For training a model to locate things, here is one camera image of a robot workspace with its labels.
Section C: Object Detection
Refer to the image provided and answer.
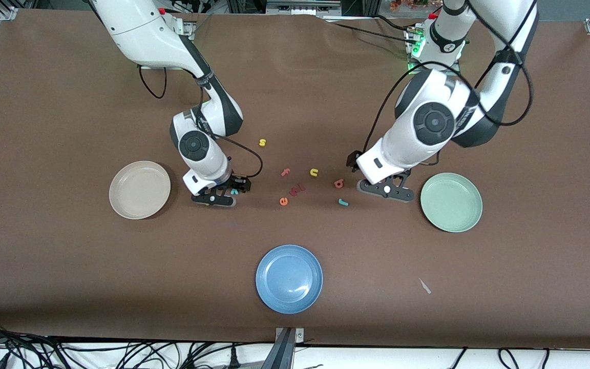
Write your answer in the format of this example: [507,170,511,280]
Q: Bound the brown table cover sheet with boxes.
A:
[0,9,590,350]

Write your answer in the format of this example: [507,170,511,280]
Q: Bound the beige brown plate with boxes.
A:
[109,161,171,220]

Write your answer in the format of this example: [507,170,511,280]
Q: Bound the blue plate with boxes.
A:
[256,244,324,314]

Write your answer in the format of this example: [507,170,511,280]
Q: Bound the pale green plate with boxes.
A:
[420,173,483,233]

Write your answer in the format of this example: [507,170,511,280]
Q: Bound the orange flowers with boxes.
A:
[390,0,429,12]

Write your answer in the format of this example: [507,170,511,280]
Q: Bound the black equipment box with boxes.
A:
[266,0,343,16]

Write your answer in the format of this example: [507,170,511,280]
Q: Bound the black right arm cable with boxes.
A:
[138,66,264,178]

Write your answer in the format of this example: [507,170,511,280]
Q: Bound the black cable to arm base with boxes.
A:
[374,14,411,30]
[326,19,412,46]

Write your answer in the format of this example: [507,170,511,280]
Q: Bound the aluminium profile bracket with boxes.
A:
[262,326,305,369]

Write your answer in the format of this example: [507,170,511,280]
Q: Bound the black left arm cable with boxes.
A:
[364,0,534,154]

